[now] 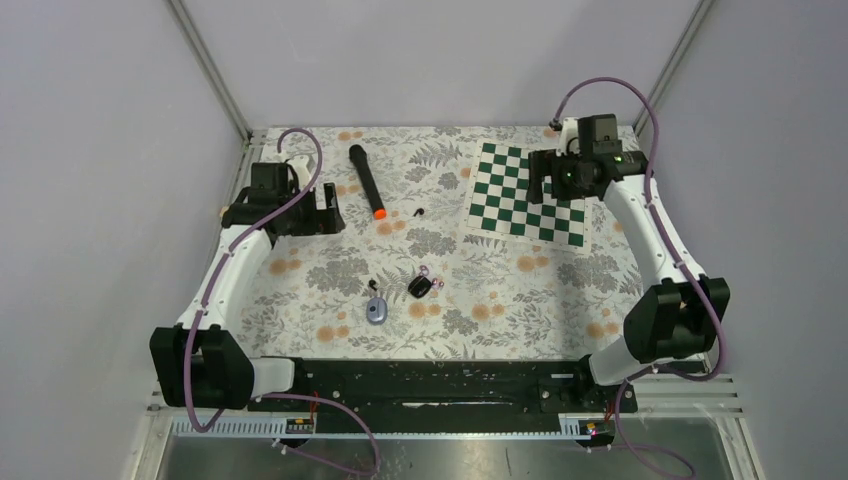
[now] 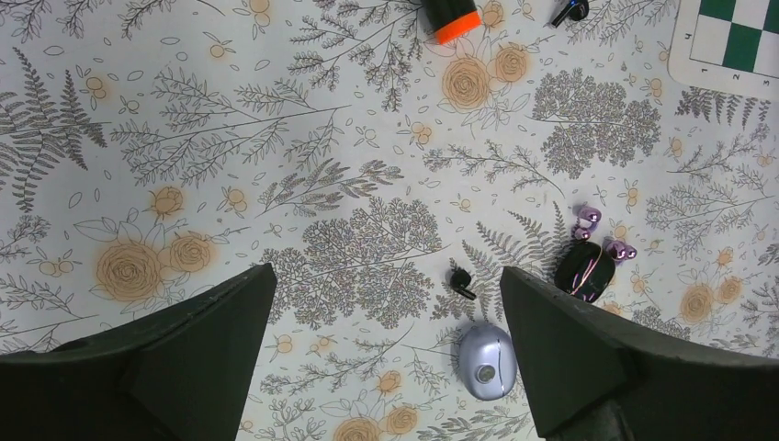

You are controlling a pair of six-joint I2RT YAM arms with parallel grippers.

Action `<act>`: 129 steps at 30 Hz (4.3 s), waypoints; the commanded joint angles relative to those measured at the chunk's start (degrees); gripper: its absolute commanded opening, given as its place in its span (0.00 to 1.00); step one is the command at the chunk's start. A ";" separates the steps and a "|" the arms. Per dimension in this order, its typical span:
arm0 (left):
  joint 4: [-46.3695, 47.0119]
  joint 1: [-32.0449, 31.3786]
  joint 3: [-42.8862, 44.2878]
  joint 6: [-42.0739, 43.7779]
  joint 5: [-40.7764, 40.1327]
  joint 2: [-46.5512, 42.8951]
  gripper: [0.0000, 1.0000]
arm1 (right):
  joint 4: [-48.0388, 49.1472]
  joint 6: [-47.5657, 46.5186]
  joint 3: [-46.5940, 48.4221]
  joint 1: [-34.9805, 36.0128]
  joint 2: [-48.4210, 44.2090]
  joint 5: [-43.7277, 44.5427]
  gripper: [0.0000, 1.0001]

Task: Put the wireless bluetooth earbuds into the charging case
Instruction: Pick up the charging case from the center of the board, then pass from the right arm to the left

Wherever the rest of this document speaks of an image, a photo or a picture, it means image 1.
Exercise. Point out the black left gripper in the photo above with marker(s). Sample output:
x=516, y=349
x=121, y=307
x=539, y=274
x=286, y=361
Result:
x=323, y=221

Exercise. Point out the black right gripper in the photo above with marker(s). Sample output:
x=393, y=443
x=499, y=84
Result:
x=547, y=163

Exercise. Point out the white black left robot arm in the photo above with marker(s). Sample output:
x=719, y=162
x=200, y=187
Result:
x=201, y=353

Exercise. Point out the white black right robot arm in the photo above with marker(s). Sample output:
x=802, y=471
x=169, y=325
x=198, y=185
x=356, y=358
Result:
x=680, y=312

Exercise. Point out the lavender earbuds case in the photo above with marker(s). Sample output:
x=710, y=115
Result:
x=376, y=311

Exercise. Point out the floral tablecloth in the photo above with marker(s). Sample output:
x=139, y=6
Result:
x=500, y=300

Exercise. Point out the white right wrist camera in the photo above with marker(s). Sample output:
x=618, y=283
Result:
x=568, y=142

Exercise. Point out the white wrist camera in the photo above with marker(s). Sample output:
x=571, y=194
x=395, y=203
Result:
x=303, y=166
x=568, y=142

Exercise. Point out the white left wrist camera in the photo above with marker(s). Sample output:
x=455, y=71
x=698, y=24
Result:
x=303, y=166

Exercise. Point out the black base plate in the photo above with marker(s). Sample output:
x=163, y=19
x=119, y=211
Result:
x=461, y=397

